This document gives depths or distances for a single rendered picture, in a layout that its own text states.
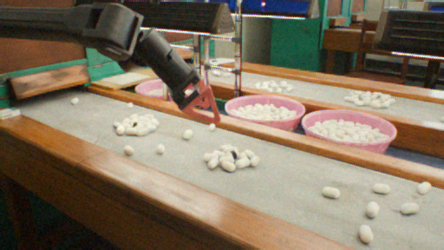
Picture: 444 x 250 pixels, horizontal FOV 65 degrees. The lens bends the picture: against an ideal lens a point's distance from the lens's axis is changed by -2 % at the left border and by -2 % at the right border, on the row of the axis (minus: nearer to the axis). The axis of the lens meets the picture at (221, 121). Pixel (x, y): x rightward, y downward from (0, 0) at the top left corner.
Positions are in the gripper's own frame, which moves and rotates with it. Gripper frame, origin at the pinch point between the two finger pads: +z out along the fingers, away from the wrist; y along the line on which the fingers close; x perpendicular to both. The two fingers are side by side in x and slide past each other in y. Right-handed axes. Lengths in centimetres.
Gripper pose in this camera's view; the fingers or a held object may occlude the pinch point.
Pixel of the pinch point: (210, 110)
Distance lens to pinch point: 72.1
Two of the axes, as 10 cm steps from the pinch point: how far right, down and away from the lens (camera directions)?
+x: 7.5, -6.6, -0.6
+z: 6.2, 6.7, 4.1
